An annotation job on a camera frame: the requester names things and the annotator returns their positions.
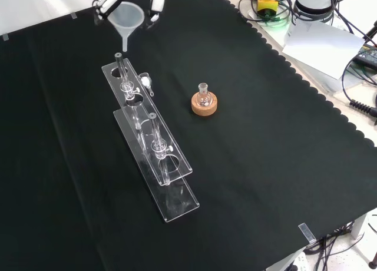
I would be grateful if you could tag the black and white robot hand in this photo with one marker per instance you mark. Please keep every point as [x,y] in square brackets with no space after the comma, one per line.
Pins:
[157,3]

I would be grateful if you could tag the translucent plastic funnel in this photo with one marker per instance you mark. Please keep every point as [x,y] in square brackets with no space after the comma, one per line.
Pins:
[126,17]

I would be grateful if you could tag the clear glass weighing funnel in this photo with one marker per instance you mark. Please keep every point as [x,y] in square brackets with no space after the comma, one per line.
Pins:
[145,81]

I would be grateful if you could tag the clear acrylic funnel stand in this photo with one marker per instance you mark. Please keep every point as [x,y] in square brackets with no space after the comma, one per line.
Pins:
[165,165]

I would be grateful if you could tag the clear tape strip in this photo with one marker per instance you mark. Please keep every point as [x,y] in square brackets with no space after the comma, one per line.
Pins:
[74,16]
[5,36]
[306,232]

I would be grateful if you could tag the small glass round-bottom flask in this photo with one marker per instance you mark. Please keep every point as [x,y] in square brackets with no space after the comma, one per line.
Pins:
[203,97]

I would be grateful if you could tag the yellow stop button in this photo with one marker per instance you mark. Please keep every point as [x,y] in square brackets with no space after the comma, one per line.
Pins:
[267,4]

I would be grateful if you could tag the pale board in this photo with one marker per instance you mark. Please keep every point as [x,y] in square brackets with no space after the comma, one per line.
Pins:
[321,44]

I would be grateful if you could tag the black cloth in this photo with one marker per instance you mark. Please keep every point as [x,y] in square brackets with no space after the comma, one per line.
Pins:
[265,153]

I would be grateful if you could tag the black tripod leg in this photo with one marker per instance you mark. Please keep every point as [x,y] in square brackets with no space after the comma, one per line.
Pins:
[371,31]

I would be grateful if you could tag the black power adapter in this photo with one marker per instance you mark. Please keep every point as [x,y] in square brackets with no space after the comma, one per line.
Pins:
[367,55]

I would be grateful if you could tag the white power strip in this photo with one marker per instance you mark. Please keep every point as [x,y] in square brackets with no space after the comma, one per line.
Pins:
[300,260]

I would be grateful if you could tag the white table leg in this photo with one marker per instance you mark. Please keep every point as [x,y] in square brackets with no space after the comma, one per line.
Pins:
[358,226]

